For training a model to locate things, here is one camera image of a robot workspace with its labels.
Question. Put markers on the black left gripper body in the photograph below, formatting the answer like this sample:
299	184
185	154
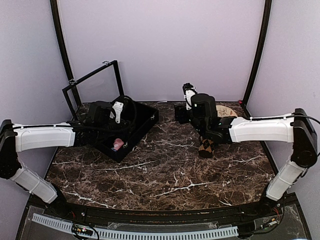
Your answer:
104	129

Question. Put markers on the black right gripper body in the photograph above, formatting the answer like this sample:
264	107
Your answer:
179	112

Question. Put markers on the pink teal patterned sock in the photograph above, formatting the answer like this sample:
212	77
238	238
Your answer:
117	144

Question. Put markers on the black storage box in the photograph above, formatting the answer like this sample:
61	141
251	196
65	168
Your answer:
147	117

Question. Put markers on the brown argyle sock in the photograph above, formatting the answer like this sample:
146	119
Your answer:
206	148

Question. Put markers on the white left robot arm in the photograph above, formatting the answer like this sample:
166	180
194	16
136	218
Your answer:
15	139

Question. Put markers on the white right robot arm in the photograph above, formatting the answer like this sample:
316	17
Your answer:
296	128

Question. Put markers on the black box glass lid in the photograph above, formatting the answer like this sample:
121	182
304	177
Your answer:
104	83

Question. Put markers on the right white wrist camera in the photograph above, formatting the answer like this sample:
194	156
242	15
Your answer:
188	90

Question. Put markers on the left black frame post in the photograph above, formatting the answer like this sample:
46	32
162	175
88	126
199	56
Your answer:
61	41

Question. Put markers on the black frame post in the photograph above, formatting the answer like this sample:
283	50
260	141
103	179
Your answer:
61	41
258	52

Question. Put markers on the white slotted cable duct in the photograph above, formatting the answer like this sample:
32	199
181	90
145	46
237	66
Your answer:
99	233

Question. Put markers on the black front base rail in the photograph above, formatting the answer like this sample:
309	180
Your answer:
92	212

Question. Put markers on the right black frame post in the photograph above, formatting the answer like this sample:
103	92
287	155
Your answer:
258	52

